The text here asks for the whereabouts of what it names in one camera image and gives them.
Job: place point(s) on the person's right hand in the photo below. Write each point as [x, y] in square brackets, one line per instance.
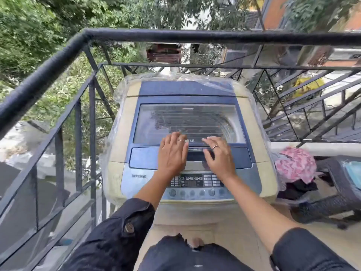
[222, 162]

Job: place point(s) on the person's left hand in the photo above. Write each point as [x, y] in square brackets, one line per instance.
[172, 156]

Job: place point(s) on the person's right thumb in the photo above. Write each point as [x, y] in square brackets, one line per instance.
[208, 159]

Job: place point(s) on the person's left fingers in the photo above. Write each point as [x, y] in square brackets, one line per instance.
[176, 139]

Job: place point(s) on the person's left forearm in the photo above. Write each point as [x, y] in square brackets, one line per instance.
[149, 187]

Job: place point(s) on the person's right forearm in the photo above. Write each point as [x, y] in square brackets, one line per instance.
[253, 211]

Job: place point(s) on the transparent washing machine lid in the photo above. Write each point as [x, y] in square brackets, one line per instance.
[191, 121]

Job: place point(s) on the blue and cream washing machine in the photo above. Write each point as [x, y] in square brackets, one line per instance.
[146, 163]

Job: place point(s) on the clear plastic cover sheet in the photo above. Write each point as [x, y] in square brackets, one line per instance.
[112, 129]

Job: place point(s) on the person's foot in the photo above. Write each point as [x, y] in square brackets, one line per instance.
[195, 242]

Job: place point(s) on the red-brown wooden structure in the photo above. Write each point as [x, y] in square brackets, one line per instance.
[164, 53]

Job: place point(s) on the pink patterned cloth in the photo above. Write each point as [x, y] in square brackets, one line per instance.
[296, 165]

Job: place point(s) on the dark crumpled clothes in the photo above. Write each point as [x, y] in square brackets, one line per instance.
[299, 189]

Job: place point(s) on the dark trousers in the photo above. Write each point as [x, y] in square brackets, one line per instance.
[186, 256]

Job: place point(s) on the dark denim jacket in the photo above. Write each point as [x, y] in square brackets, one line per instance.
[112, 239]

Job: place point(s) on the yellow sheet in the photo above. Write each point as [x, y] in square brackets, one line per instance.
[308, 86]

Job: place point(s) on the black woven plastic chair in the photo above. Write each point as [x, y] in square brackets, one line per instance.
[330, 200]

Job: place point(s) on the light blue cloth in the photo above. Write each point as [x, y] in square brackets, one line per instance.
[352, 174]

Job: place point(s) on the black metal balcony railing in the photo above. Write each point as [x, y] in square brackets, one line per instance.
[42, 76]

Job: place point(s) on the orange building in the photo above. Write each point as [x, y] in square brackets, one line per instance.
[277, 11]

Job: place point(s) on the green leafy trees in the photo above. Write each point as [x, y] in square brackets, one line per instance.
[31, 33]

